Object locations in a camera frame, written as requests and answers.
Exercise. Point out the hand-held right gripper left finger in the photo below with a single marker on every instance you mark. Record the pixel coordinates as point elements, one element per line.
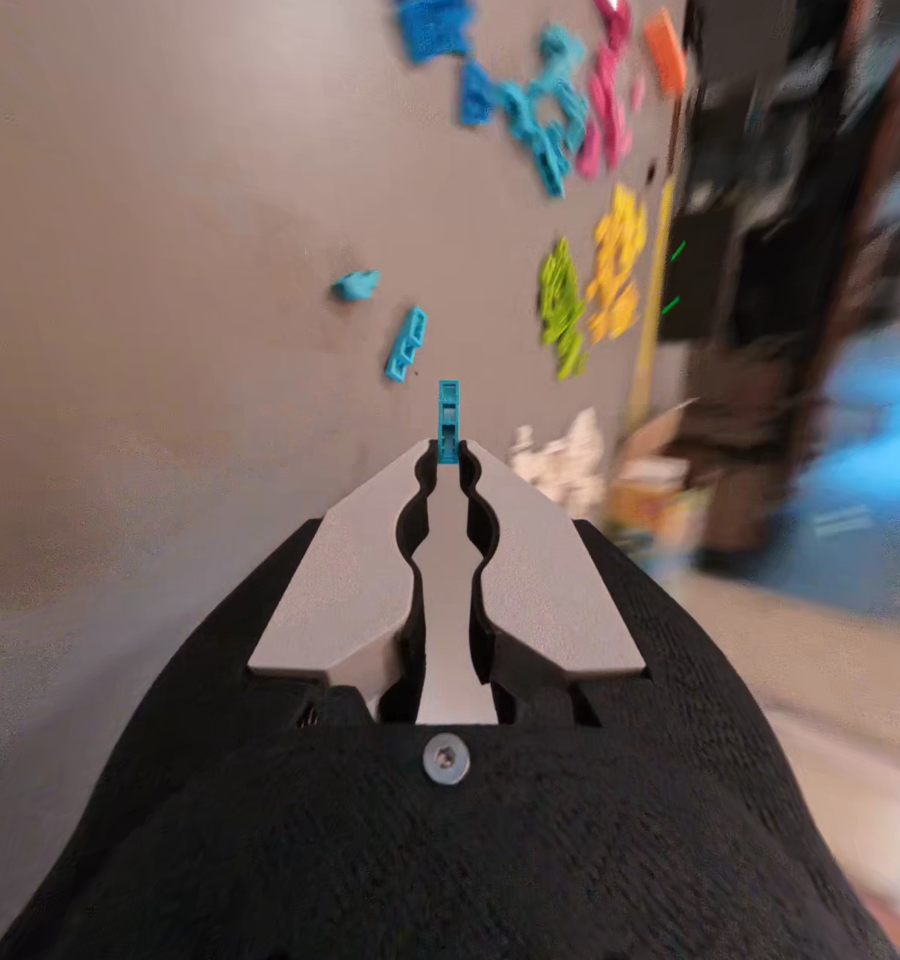
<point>330,600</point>

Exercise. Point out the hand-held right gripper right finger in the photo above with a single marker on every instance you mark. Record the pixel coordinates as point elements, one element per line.
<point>555,600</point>

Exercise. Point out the teal lego plate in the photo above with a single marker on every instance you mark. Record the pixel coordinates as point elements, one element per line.
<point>407,345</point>
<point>449,420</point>

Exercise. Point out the pile of white lego pieces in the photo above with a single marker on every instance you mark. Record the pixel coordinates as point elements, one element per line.
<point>562,465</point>

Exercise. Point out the lego set cardboard box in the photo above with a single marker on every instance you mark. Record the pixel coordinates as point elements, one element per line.
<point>652,487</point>

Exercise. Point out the pile of lime lego pieces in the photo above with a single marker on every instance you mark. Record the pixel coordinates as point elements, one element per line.
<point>562,307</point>

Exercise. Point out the light blue curved lego piece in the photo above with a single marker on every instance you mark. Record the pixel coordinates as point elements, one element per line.
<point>356,286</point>

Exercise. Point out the pile of yellow lego pieces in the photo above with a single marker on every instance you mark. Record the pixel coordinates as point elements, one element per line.
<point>616,262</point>

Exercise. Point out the pile of azure lego pieces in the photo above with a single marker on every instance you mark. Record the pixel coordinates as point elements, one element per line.
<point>547,112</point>

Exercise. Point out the pile of magenta lego pieces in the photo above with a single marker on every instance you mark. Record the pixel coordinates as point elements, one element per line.
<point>607,97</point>

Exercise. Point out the pile of blue lego slopes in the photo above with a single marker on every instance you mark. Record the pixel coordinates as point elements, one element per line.
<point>431,30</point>

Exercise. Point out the orange brick separator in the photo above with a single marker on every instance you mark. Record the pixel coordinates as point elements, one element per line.
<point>666,52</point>

